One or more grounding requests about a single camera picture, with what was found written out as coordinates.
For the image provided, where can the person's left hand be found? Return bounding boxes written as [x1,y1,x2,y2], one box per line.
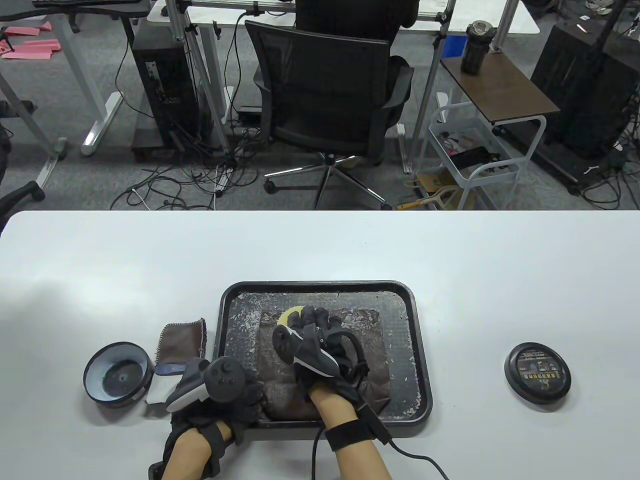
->
[170,384,264,447]

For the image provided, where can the person's right hand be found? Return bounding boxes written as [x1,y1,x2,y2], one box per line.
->
[287,305,371,416]

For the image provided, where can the black round hand tracker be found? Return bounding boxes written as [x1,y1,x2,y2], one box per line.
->
[166,356,249,414]
[272,324,342,379]

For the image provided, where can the brown leather bag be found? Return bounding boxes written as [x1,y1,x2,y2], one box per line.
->
[256,307,392,421]

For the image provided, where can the black plastic tray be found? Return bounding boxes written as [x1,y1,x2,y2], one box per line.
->
[206,280,433,441]

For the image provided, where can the brown microfibre cloth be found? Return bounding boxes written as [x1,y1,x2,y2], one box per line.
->
[145,317,207,406]

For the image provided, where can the yellow round sponge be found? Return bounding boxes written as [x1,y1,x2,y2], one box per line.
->
[277,305,307,329]

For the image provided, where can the black leather care cream jar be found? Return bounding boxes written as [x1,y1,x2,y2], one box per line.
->
[82,341,155,409]

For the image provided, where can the black round jar lid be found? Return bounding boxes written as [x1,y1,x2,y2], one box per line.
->
[504,342,572,406]

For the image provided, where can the person's left forearm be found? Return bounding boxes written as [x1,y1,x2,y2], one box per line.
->
[161,422,234,480]

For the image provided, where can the person's right forearm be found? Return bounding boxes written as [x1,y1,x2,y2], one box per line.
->
[306,385,394,480]

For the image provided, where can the cardboard box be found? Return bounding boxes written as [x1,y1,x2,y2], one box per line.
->
[415,170,476,211]

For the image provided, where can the white power strip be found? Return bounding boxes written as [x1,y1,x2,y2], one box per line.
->
[212,167,236,196]

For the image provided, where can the white metal trolley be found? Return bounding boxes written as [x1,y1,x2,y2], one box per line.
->
[415,92,548,211]

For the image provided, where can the flat black device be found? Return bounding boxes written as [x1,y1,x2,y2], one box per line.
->
[450,146,501,171]

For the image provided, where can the black mesh office chair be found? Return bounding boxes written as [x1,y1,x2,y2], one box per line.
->
[244,20,416,211]

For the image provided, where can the brown wooden trolley top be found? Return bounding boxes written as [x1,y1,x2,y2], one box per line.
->
[440,50,561,126]

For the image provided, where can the black computer tower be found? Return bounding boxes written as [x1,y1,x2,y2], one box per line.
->
[131,37,201,161]

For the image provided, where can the white desk leg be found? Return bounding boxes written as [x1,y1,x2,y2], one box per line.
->
[0,70,69,190]

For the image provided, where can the black water bottle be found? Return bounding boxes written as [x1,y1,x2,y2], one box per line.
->
[460,20,497,76]

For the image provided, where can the black equipment case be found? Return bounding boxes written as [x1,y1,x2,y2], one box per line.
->
[500,25,640,196]

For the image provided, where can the dark desk with white legs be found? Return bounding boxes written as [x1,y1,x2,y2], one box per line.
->
[0,0,153,157]

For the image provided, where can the pink sheets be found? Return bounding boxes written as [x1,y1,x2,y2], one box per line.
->
[0,40,62,61]

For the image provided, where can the pink strip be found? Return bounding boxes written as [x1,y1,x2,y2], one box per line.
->
[4,21,53,38]

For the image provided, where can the black wrist strap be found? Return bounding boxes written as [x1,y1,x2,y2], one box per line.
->
[325,404,394,453]
[148,419,227,480]

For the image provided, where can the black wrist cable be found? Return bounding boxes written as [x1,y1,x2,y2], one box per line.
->
[311,425,451,480]

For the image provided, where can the wooden handle brush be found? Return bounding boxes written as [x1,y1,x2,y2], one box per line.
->
[396,187,451,211]

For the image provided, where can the tangled black floor cables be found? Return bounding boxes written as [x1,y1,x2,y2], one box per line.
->
[110,155,261,211]

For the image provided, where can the black cable bundle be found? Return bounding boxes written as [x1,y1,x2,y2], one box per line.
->
[580,100,640,211]

